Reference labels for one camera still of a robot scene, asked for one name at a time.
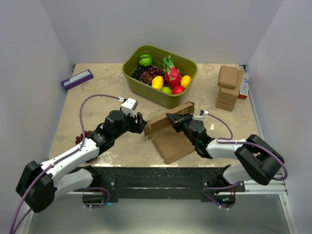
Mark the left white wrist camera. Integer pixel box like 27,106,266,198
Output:
121,98,138,117

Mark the red grape bunch in bin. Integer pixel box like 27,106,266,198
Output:
142,65,165,85

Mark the top folded cardboard box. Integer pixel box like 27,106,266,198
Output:
217,65,238,90

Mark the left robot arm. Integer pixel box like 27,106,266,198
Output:
16,110,147,213

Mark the aluminium frame rail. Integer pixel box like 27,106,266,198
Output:
18,168,299,234

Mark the green watermelon toy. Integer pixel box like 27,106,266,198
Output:
138,54,153,67

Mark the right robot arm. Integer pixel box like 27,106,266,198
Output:
166,111,288,192

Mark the olive green plastic bin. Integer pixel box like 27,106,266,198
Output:
122,45,198,109

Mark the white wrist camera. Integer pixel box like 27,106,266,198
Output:
192,110,209,121
121,98,138,117

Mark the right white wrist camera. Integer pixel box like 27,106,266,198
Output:
192,110,209,121

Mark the pink dragon fruit toy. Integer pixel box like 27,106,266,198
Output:
163,55,182,88

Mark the brown cardboard paper box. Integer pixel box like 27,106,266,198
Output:
143,101,195,165

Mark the white red printed box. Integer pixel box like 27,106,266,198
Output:
238,72,249,99

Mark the purple flat box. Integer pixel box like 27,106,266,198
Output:
61,69,94,91

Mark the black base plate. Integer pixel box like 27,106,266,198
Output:
86,166,245,205

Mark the stack of folded cardboard boxes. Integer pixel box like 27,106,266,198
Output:
215,69,244,112

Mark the red apple toy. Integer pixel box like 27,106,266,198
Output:
172,85,185,95

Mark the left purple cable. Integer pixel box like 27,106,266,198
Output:
9,94,122,234

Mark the yellow mango toy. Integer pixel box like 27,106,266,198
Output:
152,76,164,90
180,75,192,88

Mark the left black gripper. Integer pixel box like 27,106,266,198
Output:
113,110,147,139

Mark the green lime toy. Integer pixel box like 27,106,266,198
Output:
161,86,172,94

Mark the dark purple grape bunch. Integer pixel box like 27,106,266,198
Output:
131,66,146,81

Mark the yellow mango toy left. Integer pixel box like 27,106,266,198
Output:
152,76,164,90

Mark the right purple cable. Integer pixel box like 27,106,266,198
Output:
203,113,289,210

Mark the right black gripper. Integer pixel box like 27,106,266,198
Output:
166,113,197,146

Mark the yellow mango toy right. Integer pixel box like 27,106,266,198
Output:
180,75,192,88

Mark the red grape bunch on table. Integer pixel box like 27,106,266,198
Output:
75,130,96,163

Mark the purple cable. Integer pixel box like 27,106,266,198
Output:
203,113,289,210
9,94,122,234

